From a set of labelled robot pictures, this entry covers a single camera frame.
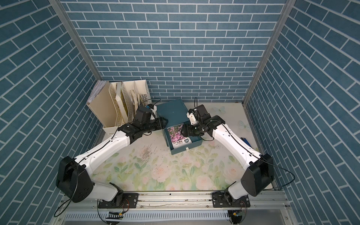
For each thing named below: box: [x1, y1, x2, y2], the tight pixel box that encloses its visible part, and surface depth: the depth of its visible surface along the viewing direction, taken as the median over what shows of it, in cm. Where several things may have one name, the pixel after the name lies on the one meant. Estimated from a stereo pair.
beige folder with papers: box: [86, 79, 118, 128], surface depth 93 cm
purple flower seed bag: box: [166, 123, 193, 149], surface depth 82 cm
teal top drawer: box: [163, 122, 203, 156], surface depth 82 cm
